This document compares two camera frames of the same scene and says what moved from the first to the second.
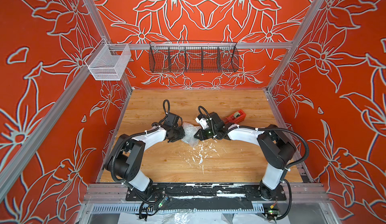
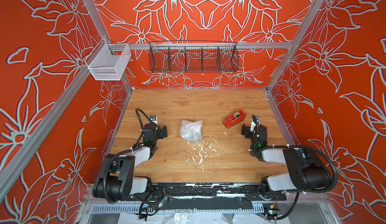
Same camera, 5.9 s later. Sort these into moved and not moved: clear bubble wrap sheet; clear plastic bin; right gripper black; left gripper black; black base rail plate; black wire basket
Moved: clear bubble wrap sheet; right gripper black; left gripper black
Not moved: black base rail plate; black wire basket; clear plastic bin
